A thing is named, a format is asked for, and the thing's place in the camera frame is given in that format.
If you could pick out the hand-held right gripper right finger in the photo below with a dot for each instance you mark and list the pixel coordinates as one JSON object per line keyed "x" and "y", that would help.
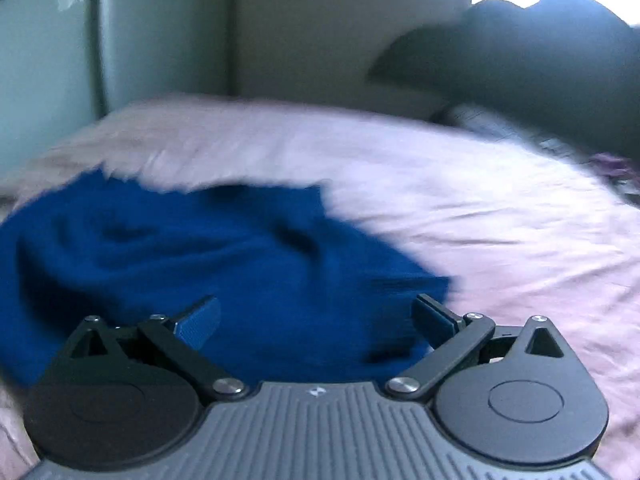
{"x": 434, "y": 317}

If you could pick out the blue knit sweater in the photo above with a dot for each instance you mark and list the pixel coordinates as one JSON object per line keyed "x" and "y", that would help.
{"x": 200, "y": 250}

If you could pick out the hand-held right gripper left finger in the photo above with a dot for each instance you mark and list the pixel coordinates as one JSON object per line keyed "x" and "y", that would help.
{"x": 197, "y": 322}

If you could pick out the matte wardrobe door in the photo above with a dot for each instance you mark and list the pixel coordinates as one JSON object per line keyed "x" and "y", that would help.
{"x": 170, "y": 30}

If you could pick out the dark scalloped headboard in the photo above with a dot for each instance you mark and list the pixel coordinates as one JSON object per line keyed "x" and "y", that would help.
{"x": 525, "y": 50}

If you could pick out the pink bed sheet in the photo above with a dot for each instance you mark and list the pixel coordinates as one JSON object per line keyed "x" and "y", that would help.
{"x": 475, "y": 210}

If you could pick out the patterned pillow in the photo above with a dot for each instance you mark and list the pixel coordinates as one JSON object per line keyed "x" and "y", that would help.
{"x": 500, "y": 122}

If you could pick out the purple cloth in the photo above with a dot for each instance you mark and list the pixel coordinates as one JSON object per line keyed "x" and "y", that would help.
{"x": 612, "y": 166}

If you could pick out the reflective glass wardrobe door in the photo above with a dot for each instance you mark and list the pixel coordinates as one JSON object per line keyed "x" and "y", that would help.
{"x": 45, "y": 60}

